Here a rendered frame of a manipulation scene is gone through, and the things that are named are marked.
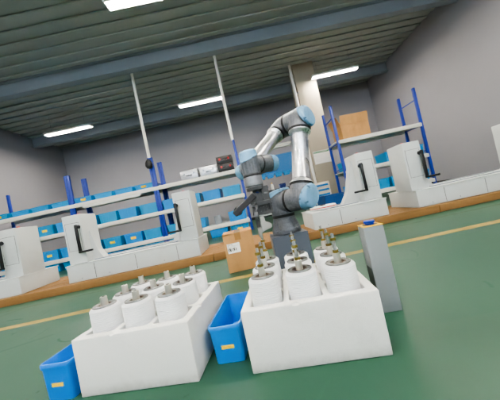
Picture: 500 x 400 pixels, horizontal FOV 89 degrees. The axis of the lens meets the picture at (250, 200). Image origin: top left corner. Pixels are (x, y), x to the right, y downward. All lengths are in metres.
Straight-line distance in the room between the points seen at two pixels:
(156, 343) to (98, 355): 0.20
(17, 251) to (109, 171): 7.00
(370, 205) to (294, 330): 2.35
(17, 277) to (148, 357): 2.95
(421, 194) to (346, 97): 7.56
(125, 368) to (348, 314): 0.68
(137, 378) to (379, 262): 0.88
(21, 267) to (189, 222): 1.91
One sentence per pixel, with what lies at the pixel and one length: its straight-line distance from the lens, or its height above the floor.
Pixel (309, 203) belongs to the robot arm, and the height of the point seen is 0.43.
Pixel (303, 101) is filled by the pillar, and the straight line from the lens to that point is 7.57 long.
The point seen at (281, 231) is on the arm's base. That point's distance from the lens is 1.30.
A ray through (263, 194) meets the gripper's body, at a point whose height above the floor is 0.51.
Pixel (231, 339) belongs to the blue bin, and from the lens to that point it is 0.93.
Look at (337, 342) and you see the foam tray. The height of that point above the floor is 0.06.
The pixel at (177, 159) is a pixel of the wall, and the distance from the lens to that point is 9.63.
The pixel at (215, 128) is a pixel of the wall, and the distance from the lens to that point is 9.61.
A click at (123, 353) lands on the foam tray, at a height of 0.12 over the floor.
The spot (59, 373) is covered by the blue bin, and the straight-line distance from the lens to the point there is 1.15.
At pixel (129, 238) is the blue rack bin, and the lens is 6.02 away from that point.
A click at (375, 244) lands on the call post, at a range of 1.04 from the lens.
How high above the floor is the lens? 0.47
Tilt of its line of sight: 2 degrees up
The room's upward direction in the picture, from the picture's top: 12 degrees counter-clockwise
